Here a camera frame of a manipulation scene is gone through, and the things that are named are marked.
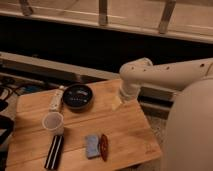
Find black cables at left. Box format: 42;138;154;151
0;76;28;101

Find blue sponge block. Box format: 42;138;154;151
85;134;100;159

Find dark red oval object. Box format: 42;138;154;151
99;134;108;161

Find dark chair at left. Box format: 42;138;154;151
0;99;14;171

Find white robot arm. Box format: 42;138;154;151
113;58;213;171

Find black box with white stripes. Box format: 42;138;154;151
44;135;64;170

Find white plastic cup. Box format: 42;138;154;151
42;112;64;135

